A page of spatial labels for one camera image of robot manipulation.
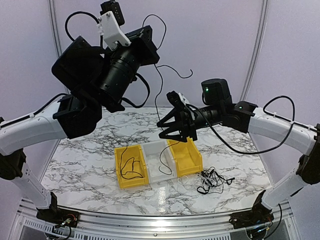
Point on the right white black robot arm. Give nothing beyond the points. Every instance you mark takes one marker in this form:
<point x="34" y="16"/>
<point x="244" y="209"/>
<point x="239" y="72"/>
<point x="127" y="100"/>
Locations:
<point x="247" y="117"/>

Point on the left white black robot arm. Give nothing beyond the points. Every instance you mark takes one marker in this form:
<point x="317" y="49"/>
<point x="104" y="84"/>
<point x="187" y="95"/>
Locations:
<point x="97" y="79"/>

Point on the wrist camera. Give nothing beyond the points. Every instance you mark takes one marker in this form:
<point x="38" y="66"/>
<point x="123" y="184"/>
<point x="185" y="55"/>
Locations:
<point x="109" y="22"/>
<point x="179" y="104"/>

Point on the aluminium front rail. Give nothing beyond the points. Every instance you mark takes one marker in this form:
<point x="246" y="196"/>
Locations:
<point x="105" y="226"/>

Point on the left yellow plastic bin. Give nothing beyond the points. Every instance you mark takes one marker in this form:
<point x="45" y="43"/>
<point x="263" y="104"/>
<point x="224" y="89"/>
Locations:
<point x="130" y="167"/>

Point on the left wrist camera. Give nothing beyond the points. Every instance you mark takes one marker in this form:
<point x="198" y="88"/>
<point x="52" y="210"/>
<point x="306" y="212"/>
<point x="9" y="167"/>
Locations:
<point x="109" y="22"/>

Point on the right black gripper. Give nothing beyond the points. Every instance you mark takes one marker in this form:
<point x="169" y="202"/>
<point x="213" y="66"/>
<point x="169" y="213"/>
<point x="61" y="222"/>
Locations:
<point x="187" y="127"/>

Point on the aluminium corner post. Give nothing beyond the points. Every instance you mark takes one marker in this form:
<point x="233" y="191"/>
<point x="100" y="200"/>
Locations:
<point x="262" y="22"/>
<point x="54" y="27"/>

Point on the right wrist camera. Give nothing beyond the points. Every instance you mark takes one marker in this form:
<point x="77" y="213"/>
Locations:
<point x="179" y="104"/>

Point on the white translucent plastic bin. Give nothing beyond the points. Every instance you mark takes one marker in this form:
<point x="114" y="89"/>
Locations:
<point x="159" y="161"/>

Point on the yellow plastic bin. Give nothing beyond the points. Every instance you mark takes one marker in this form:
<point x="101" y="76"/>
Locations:
<point x="130" y="167"/>
<point x="188" y="159"/>

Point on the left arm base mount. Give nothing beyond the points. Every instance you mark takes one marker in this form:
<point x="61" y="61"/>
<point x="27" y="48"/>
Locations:
<point x="59" y="216"/>

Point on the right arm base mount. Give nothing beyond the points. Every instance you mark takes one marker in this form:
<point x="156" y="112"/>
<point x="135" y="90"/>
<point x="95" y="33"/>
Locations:
<point x="258" y="214"/>

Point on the right yellow plastic bin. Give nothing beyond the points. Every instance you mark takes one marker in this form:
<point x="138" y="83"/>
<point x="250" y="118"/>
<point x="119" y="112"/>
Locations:
<point x="188" y="159"/>

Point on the left aluminium corner post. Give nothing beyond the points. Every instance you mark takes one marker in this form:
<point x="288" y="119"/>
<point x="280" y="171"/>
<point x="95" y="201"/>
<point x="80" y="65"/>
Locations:
<point x="54" y="27"/>

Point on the right aluminium corner post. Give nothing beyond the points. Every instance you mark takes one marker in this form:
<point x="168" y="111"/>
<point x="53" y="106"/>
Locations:
<point x="262" y="22"/>

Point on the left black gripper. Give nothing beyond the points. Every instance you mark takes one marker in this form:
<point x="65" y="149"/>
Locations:
<point x="144" y="37"/>

